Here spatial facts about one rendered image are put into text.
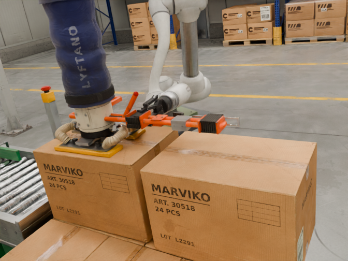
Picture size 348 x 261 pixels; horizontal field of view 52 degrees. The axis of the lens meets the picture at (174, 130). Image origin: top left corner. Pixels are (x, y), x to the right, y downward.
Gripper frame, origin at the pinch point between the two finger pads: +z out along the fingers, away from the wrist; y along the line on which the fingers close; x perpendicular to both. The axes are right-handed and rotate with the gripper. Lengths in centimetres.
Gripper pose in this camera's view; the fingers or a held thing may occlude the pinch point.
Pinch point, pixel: (141, 118)
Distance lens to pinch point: 157.6
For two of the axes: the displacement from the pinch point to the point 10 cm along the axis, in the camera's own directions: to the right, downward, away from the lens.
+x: -8.6, -0.8, 5.0
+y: 1.3, 9.2, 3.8
